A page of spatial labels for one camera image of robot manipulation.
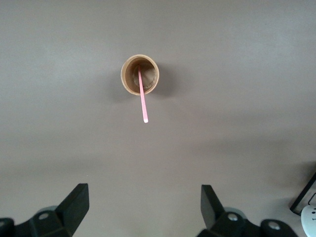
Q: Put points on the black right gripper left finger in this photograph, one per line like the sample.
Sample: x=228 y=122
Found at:
x=71 y=207

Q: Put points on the pink chopstick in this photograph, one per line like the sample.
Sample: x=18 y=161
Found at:
x=143 y=106

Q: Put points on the white cup with face print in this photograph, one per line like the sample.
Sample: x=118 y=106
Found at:
x=309 y=222

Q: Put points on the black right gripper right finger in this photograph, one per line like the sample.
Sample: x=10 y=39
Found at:
x=214 y=212

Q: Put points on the brown plastic cup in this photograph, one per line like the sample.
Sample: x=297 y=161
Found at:
x=128 y=81

